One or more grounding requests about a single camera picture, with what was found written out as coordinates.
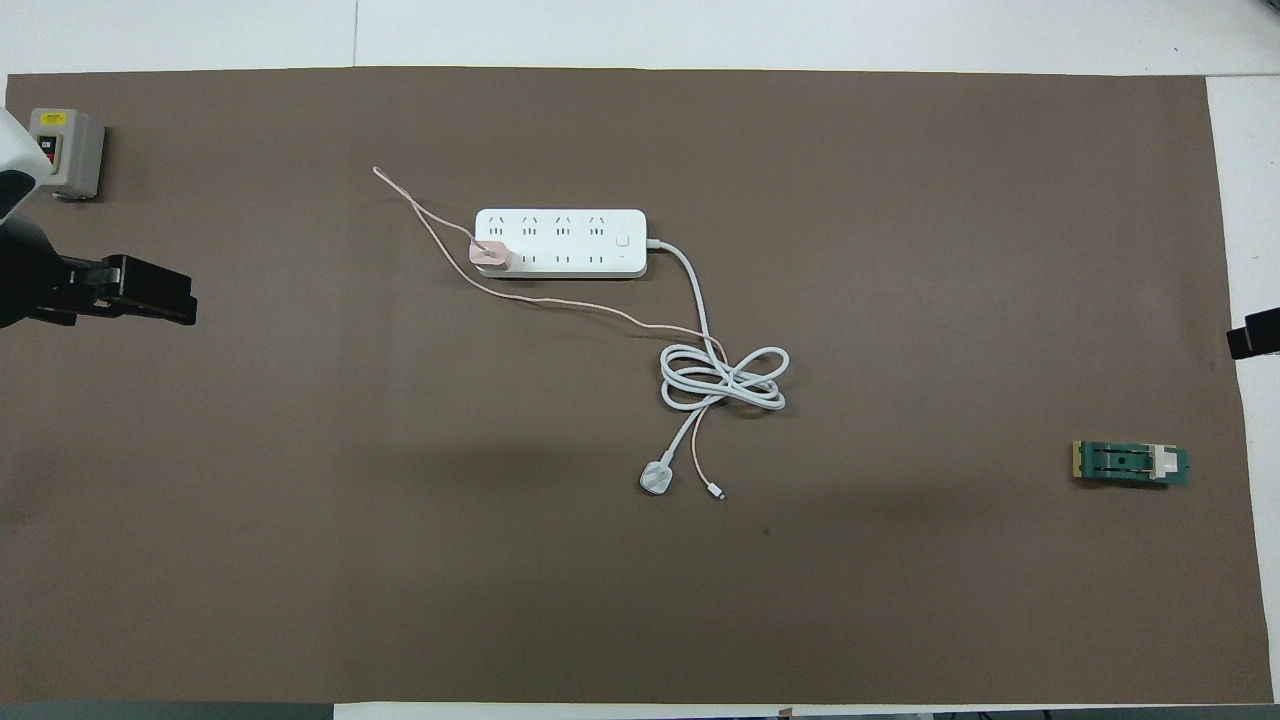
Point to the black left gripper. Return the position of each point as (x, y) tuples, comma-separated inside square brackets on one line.
[(95, 290)]

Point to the green knife switch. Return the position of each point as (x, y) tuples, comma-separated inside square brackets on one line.
[(1120, 462)]

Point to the grey on off switch box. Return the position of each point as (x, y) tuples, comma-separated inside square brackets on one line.
[(75, 150)]

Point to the brown table mat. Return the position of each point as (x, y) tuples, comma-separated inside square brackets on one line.
[(600, 600)]

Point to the white power strip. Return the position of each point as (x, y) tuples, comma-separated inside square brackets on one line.
[(570, 240)]

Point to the pink charger plug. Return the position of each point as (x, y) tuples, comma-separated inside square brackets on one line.
[(490, 257)]

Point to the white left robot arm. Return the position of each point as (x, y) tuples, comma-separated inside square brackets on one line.
[(20, 270)]

